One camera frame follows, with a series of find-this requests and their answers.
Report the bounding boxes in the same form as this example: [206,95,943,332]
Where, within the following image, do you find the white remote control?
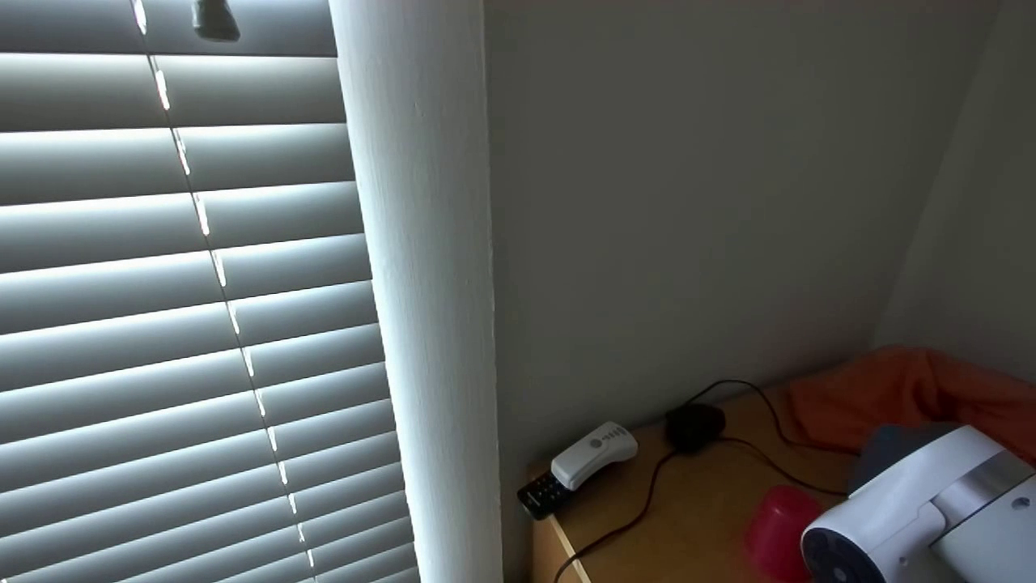
[550,422,639,492]

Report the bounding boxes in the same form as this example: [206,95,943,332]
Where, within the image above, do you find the black remote control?
[517,473,573,521]

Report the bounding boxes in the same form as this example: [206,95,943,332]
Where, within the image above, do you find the black computer mouse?
[664,403,727,453]

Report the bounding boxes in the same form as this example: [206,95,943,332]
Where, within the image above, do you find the white window blinds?
[0,0,422,583]

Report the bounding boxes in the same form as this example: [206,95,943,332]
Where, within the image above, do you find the red plastic cup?
[745,485,826,583]

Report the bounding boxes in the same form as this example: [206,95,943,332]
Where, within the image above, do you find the grey blue cloth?
[847,422,964,493]

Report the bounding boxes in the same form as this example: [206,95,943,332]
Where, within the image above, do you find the orange cloth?
[787,346,1036,466]

